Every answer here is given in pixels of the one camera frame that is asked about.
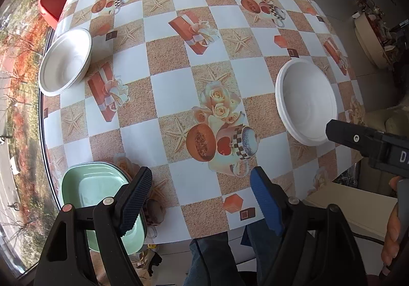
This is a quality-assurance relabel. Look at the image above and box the person's right hand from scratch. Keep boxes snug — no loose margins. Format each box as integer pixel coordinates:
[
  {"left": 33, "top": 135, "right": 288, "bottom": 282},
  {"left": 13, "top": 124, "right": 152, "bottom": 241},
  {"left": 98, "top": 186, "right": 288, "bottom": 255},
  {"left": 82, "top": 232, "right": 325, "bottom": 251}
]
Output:
[{"left": 382, "top": 176, "right": 409, "bottom": 277}]

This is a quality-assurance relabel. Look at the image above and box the person's leg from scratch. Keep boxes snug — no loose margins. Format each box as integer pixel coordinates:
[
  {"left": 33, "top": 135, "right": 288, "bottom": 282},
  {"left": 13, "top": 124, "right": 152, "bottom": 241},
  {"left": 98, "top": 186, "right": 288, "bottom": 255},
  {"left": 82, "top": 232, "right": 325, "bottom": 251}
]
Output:
[
  {"left": 188, "top": 232, "right": 243, "bottom": 286},
  {"left": 244, "top": 219, "right": 288, "bottom": 286}
]

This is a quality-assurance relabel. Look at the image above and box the black shoe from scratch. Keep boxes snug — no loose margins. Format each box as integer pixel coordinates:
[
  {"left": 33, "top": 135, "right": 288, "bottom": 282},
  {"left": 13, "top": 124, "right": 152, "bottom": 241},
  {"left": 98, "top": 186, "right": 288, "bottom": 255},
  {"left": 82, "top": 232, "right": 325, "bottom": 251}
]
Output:
[{"left": 137, "top": 251, "right": 163, "bottom": 277}]

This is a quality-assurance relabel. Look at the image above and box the green square plate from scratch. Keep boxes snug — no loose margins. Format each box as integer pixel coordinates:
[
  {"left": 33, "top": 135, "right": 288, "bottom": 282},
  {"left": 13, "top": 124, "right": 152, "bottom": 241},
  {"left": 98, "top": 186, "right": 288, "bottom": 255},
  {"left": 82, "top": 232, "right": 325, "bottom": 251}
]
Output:
[{"left": 61, "top": 162, "right": 148, "bottom": 255}]

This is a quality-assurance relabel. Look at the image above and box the red plastic chair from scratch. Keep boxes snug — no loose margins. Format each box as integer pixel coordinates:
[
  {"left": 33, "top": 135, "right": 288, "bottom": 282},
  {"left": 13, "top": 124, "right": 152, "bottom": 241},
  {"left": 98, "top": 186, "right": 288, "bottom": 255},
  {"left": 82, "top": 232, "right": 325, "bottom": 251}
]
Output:
[{"left": 38, "top": 0, "right": 71, "bottom": 29}]

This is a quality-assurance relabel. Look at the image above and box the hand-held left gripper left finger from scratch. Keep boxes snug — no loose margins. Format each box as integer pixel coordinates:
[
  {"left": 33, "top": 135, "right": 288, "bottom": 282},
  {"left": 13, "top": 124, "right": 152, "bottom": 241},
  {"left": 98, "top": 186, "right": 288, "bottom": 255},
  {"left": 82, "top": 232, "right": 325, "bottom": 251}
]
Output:
[{"left": 33, "top": 166, "right": 153, "bottom": 286}]

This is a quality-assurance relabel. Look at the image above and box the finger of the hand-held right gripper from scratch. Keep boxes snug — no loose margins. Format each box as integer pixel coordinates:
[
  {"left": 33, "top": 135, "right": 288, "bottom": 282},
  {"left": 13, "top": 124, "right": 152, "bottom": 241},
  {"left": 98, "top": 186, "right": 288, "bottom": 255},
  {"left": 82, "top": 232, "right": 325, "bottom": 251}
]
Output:
[{"left": 326, "top": 119, "right": 384, "bottom": 159}]

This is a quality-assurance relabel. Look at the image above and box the cream sofa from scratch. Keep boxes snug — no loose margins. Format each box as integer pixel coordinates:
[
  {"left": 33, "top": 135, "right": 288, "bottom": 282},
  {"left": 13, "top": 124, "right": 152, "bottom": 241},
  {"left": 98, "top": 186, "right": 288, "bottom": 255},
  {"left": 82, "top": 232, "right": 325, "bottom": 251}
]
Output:
[{"left": 364, "top": 107, "right": 409, "bottom": 136}]

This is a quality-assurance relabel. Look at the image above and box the beige cardboard box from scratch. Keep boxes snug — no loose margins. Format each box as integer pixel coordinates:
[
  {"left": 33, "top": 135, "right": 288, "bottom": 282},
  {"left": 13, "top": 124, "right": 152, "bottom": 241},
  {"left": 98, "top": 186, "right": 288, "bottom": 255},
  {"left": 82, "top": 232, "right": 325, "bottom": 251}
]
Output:
[{"left": 305, "top": 181, "right": 400, "bottom": 240}]

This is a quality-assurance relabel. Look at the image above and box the checkered printed tablecloth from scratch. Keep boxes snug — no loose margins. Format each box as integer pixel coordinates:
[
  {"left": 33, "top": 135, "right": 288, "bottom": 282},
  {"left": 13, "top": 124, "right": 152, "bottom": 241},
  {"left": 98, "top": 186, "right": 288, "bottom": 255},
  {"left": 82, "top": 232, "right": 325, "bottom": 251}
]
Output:
[{"left": 40, "top": 0, "right": 366, "bottom": 245}]

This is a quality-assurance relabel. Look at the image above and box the white bowl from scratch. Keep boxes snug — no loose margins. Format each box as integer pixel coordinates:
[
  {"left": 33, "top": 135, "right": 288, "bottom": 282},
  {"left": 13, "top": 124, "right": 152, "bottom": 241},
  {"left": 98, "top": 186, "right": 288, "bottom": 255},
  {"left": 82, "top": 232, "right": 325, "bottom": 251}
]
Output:
[
  {"left": 38, "top": 28, "right": 93, "bottom": 97},
  {"left": 275, "top": 61, "right": 320, "bottom": 146},
  {"left": 277, "top": 59, "right": 338, "bottom": 147}
]

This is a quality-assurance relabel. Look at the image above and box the person's right leg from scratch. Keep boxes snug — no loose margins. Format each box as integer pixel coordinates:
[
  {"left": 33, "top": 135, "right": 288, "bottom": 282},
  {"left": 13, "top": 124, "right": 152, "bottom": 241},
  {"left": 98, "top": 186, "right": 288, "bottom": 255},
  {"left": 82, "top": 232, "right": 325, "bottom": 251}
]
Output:
[{"left": 244, "top": 219, "right": 288, "bottom": 286}]

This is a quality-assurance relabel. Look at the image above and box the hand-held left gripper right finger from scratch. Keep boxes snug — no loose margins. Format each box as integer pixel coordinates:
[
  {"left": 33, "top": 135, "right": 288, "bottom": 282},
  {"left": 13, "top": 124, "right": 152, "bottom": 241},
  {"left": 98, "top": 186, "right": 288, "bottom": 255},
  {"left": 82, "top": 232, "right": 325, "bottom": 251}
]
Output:
[{"left": 250, "top": 166, "right": 368, "bottom": 286}]

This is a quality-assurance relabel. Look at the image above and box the cream round side table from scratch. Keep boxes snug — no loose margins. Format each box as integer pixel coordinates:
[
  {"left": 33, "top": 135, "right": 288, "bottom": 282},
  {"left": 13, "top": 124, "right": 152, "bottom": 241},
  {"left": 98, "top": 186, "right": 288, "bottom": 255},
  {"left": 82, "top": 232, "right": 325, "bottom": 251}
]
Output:
[{"left": 353, "top": 11, "right": 395, "bottom": 69}]

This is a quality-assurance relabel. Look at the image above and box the black cable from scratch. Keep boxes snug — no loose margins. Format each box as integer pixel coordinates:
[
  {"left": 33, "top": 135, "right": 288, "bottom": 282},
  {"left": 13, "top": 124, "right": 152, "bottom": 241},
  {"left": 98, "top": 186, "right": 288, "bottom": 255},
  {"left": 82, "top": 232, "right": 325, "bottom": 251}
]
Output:
[{"left": 351, "top": 232, "right": 385, "bottom": 246}]

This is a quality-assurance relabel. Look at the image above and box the person's left leg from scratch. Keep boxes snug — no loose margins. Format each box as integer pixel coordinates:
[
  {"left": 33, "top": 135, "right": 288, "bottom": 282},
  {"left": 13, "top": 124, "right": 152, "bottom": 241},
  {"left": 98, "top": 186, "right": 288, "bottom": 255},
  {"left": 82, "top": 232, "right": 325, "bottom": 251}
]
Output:
[{"left": 188, "top": 232, "right": 243, "bottom": 286}]

